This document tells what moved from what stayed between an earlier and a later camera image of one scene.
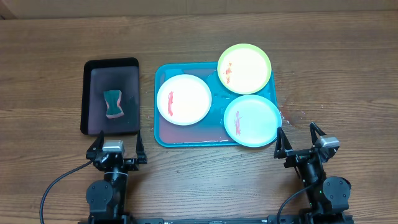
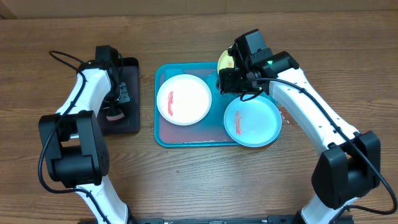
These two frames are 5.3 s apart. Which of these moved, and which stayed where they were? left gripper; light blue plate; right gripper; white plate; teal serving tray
Moved: right gripper; left gripper
Stayed: white plate; teal serving tray; light blue plate
